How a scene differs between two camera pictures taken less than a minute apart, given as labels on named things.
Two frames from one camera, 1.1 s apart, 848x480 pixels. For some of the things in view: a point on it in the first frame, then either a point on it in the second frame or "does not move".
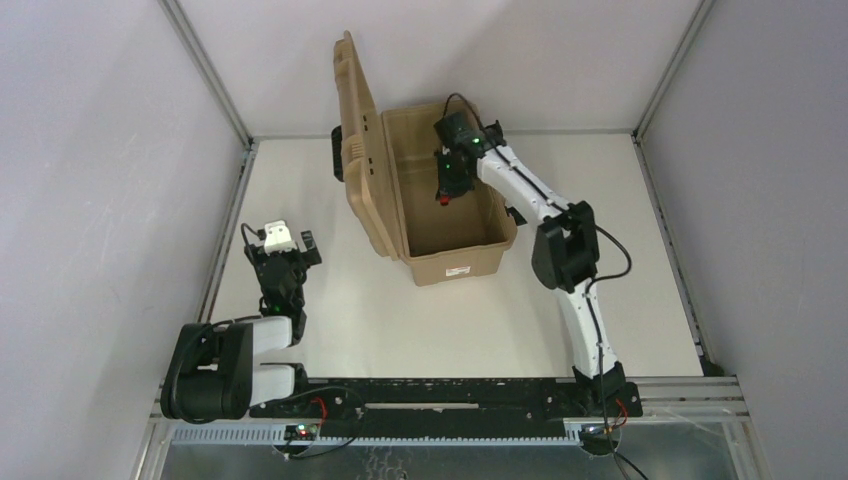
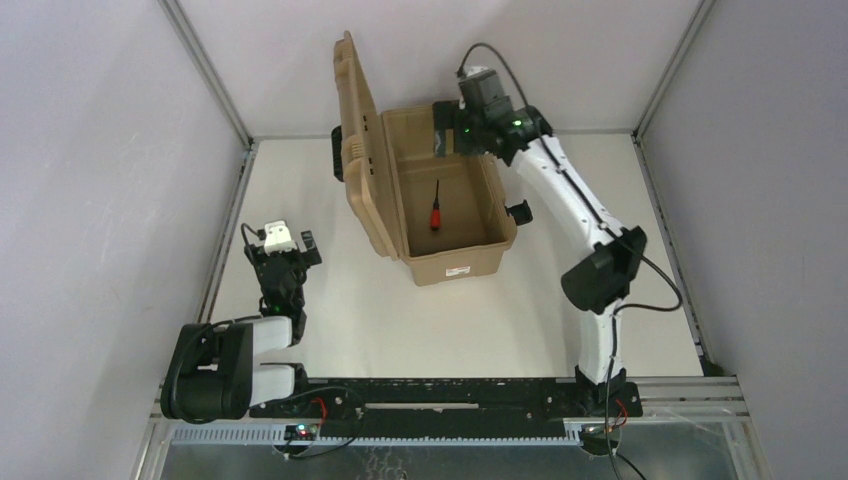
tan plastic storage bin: [388, 166] does not move
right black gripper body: [446, 183] to [444, 132]
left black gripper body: [284, 259] does not move
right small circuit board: [598, 440] does not move
